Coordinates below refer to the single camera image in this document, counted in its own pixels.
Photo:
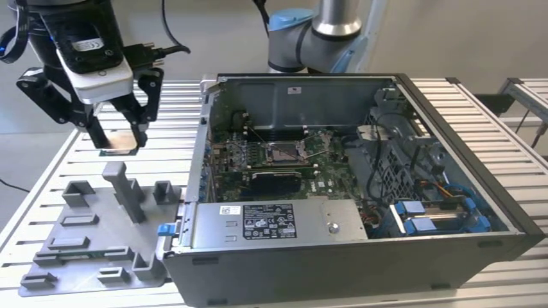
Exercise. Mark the CPU socket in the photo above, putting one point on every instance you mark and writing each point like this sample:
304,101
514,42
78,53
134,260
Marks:
282,157

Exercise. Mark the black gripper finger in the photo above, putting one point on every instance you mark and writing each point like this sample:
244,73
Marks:
150,86
50,99

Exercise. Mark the hard disk in blue carrier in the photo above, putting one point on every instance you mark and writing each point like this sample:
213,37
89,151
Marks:
421,224
408,207

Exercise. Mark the blue release latch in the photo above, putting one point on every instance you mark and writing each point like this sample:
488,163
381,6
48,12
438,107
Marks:
166,230

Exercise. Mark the black RAM slot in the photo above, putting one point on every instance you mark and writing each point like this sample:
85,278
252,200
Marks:
273,131
265,169

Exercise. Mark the metal locking lever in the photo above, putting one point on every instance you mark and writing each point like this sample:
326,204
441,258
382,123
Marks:
256,133
321,151

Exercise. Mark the grey metal drive cage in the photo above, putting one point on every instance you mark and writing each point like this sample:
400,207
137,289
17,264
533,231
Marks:
397,150

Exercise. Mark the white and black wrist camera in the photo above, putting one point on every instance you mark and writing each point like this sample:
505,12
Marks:
98,80

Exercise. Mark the silver square CPU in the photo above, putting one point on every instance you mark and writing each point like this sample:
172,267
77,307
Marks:
120,141

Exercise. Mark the grey plastic parts rack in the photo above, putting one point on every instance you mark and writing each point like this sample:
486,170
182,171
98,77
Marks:
98,224

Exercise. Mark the silver power supply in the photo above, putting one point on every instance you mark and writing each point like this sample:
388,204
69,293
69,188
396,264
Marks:
213,231

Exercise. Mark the black PC case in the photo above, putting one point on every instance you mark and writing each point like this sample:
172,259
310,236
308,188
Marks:
298,279

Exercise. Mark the green motherboard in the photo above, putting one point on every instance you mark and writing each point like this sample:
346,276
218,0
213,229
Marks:
333,179

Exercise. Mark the adjacent aluminium table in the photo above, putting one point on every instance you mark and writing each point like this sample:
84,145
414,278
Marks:
530,93

